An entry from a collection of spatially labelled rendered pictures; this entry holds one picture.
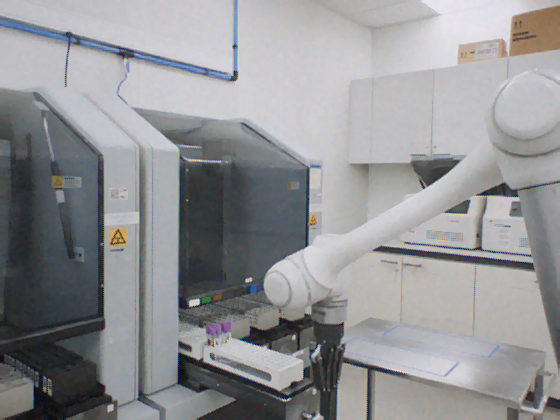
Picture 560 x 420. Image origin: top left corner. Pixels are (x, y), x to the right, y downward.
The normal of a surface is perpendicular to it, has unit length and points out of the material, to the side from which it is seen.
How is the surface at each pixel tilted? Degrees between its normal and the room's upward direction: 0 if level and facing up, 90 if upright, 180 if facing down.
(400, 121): 90
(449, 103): 90
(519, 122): 81
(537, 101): 84
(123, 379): 90
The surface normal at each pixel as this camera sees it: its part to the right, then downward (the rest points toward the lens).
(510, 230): -0.64, 0.03
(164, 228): 0.76, 0.04
